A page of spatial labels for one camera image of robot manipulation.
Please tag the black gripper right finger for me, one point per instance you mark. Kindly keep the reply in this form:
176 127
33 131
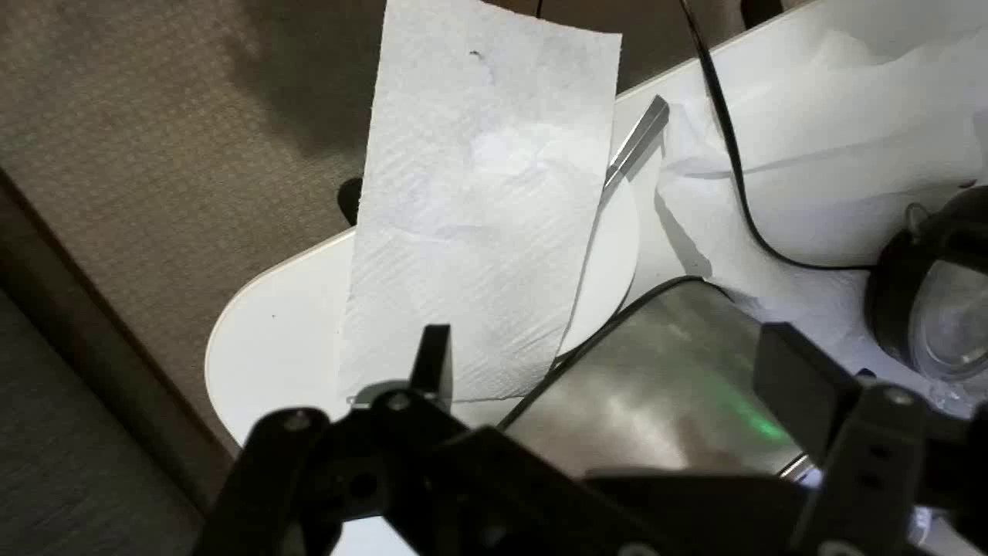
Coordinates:
866 453

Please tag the crumpled white paper towel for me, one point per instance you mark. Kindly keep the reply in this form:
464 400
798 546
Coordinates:
852 103

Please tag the stainless steel toaster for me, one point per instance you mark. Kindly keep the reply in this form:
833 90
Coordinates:
659 391

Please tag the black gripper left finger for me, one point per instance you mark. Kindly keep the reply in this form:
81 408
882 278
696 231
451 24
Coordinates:
297 464

